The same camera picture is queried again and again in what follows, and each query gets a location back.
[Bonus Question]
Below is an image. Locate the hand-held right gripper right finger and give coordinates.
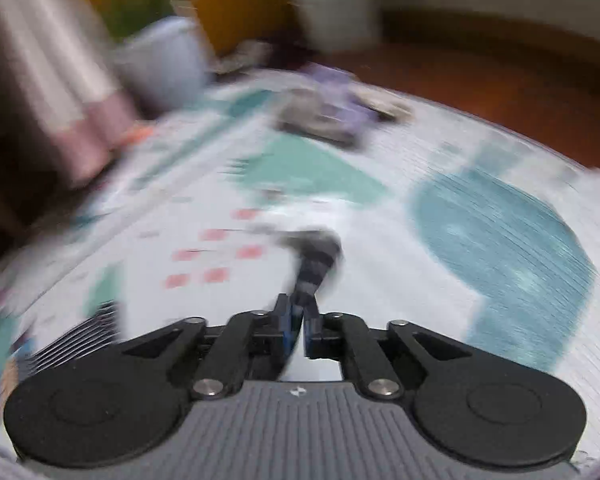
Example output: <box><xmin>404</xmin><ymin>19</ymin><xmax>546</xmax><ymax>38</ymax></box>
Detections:
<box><xmin>302</xmin><ymin>302</ymin><xmax>473</xmax><ymax>401</ymax></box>

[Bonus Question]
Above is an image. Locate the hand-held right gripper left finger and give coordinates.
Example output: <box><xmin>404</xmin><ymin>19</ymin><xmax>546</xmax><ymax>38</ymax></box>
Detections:
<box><xmin>122</xmin><ymin>292</ymin><xmax>301</xmax><ymax>401</ymax></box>

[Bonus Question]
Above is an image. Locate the animal printed play mat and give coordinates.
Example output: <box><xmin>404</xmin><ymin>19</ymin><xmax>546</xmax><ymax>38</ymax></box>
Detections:
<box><xmin>0</xmin><ymin>67</ymin><xmax>600</xmax><ymax>466</ymax></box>

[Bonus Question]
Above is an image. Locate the beige garment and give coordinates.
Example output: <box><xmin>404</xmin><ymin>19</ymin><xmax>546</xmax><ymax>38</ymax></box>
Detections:
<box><xmin>275</xmin><ymin>87</ymin><xmax>381</xmax><ymax>148</ymax></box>

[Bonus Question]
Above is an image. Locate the lavender garment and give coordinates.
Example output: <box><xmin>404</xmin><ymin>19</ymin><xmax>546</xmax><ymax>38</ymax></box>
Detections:
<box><xmin>300</xmin><ymin>62</ymin><xmax>381</xmax><ymax>126</ymax></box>

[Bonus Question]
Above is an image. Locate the small white cloth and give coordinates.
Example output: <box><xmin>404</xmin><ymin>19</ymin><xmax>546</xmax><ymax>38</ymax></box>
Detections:
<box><xmin>215</xmin><ymin>40</ymin><xmax>276</xmax><ymax>73</ymax></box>

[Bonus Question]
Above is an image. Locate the large white bucket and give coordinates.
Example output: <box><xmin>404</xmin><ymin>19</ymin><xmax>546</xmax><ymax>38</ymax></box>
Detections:
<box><xmin>115</xmin><ymin>17</ymin><xmax>211</xmax><ymax>111</ymax></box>

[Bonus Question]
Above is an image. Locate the white bucket with teal rim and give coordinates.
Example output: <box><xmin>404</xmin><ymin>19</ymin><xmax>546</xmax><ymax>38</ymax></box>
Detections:
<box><xmin>275</xmin><ymin>0</ymin><xmax>381</xmax><ymax>53</ymax></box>

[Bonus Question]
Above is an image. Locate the yellow wooden cabinet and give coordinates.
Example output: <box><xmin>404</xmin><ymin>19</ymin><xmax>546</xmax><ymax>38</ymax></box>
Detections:
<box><xmin>172</xmin><ymin>0</ymin><xmax>301</xmax><ymax>56</ymax></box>

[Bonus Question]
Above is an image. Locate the green plant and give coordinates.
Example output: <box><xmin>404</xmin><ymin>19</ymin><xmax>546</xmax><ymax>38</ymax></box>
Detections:
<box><xmin>100</xmin><ymin>0</ymin><xmax>173</xmax><ymax>46</ymax></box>

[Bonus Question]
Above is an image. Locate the pink grey curtain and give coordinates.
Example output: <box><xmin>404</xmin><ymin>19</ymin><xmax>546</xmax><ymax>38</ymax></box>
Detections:
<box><xmin>0</xmin><ymin>0</ymin><xmax>151</xmax><ymax>186</ymax></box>

